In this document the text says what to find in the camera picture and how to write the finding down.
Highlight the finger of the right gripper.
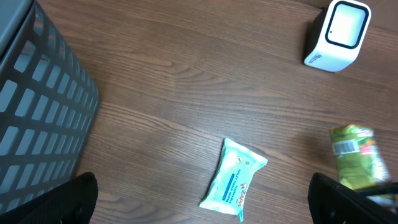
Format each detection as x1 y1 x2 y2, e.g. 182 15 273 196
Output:
356 182 397 197

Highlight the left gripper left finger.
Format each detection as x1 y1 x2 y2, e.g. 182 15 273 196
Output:
1 172 98 224

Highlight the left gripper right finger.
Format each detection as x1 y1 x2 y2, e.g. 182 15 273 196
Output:
307 172 397 224

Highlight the green juice pouch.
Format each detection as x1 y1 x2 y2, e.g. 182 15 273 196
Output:
330 124 391 190

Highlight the teal snack packet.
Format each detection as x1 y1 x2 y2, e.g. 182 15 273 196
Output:
199 138 268 222

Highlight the white barcode scanner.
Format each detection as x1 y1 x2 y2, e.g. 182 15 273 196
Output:
303 0 371 72

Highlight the grey plastic basket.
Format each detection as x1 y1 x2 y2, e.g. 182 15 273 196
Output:
1 0 100 213

